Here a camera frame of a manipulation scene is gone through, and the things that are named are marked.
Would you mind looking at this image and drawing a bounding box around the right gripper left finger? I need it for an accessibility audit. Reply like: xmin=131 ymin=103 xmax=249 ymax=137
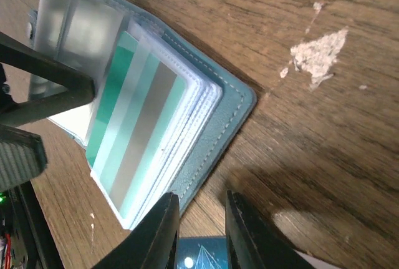
xmin=94 ymin=192 xmax=180 ymax=268

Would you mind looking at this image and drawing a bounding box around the blue credit card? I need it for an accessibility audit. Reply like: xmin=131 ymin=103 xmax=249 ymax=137
xmin=176 ymin=237 xmax=229 ymax=269

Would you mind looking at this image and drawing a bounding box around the white card with black stripe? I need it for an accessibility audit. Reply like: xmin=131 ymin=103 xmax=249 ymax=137
xmin=296 ymin=250 xmax=340 ymax=269

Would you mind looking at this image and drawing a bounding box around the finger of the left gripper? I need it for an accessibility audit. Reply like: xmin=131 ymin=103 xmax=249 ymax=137
xmin=1 ymin=125 xmax=48 ymax=190
xmin=1 ymin=32 xmax=95 ymax=127

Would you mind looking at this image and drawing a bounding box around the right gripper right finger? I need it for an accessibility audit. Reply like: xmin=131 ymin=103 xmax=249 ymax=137
xmin=225 ymin=190 xmax=313 ymax=268

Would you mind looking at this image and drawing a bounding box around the teal leather card holder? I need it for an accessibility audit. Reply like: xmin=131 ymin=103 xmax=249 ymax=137
xmin=29 ymin=0 xmax=256 ymax=230

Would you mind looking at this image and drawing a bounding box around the teal card with black stripe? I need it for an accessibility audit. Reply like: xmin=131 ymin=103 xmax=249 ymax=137
xmin=86 ymin=31 xmax=191 ymax=229

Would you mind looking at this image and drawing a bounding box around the black aluminium frame rail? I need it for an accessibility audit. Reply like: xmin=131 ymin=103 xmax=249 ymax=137
xmin=1 ymin=182 xmax=64 ymax=269

